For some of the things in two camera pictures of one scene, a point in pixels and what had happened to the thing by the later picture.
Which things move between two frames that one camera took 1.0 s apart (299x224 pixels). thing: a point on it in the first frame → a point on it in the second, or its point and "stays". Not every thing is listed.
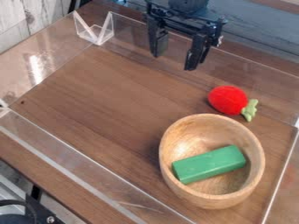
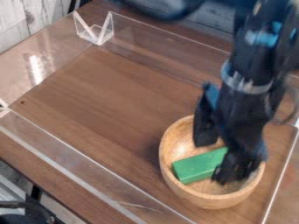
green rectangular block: [209, 164] stays
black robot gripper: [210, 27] → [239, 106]
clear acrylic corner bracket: [95, 33] stays
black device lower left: [37, 214] stays
